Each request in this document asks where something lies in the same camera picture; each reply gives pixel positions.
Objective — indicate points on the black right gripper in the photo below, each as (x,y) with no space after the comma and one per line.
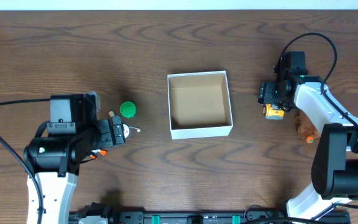
(266,94)

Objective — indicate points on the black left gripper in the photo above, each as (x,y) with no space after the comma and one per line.
(117,131)

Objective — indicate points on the yellow grey toy truck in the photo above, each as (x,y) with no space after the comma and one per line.
(272,112)

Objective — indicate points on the green round toy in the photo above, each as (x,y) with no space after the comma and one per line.
(128,109)

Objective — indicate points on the brown plush toy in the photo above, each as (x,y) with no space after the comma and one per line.
(305,128)

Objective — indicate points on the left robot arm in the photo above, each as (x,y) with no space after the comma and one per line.
(59,147)

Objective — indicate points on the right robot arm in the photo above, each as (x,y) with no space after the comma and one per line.
(334,173)

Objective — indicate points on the small pellet drum toy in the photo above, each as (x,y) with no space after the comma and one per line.
(126,129)

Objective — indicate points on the pink white duck toy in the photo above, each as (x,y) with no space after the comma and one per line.
(96,154)

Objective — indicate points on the white cardboard box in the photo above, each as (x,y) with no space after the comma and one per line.
(199,105)

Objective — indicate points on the black mounting rail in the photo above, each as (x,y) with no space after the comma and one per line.
(98,213)

